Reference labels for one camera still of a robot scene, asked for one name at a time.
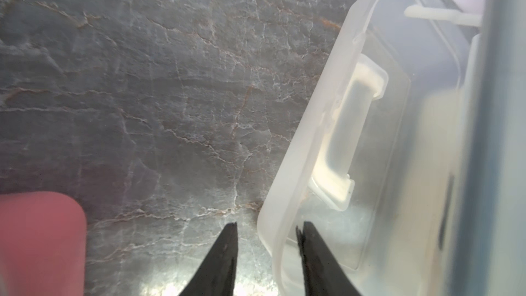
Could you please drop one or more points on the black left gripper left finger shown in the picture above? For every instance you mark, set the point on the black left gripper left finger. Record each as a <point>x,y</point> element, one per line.
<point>216,274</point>

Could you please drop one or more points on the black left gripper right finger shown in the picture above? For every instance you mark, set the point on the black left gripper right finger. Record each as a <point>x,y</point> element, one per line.
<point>322,273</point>

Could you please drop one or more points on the white toolbox with clear tray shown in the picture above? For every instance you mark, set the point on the white toolbox with clear tray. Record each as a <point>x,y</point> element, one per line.
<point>410,157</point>

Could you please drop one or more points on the pink toolbox with clear lid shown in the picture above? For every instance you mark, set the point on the pink toolbox with clear lid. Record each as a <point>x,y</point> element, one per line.
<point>43,244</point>

